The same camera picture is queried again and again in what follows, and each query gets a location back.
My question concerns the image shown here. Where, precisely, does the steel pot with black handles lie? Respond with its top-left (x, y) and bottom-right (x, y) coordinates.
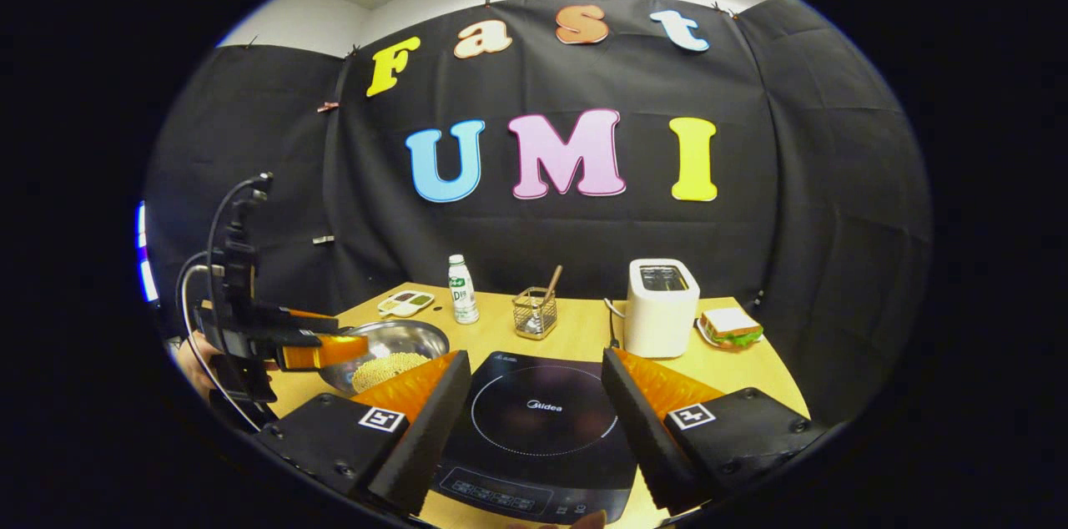
top-left (319, 320), bottom-right (451, 395)

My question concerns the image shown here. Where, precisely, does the white drink bottle green label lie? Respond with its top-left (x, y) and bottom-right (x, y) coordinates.
top-left (448, 254), bottom-right (481, 325)

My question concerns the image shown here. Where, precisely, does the wire mesh utensil holder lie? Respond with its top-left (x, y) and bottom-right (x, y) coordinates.
top-left (512, 287), bottom-right (558, 340)

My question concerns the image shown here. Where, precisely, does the white toaster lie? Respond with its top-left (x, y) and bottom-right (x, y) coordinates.
top-left (623, 259), bottom-right (701, 359)

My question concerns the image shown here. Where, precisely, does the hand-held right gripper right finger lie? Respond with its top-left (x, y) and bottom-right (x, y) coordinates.
top-left (601, 347), bottom-right (835, 517)

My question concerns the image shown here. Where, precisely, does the white divided tray of grains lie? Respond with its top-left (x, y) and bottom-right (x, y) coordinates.
top-left (377, 290), bottom-right (436, 319)

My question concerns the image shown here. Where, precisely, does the black backdrop cloth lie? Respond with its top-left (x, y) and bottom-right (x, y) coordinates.
top-left (144, 0), bottom-right (931, 430)

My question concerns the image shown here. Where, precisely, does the black induction cooktop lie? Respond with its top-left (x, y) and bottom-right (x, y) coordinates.
top-left (431, 351), bottom-right (639, 525)

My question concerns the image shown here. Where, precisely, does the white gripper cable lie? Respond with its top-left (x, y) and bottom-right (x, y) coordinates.
top-left (179, 262), bottom-right (261, 431)

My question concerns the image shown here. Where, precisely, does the wooden stick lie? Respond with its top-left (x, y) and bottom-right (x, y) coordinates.
top-left (534, 265), bottom-right (564, 331)

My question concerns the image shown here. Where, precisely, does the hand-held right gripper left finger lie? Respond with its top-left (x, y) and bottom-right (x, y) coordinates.
top-left (254, 350), bottom-right (473, 517)

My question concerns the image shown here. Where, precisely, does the sandwich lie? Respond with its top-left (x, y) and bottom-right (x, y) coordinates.
top-left (698, 308), bottom-right (764, 350)

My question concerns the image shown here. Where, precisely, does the heap of soybeans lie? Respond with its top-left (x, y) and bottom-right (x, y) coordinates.
top-left (351, 351), bottom-right (431, 394)

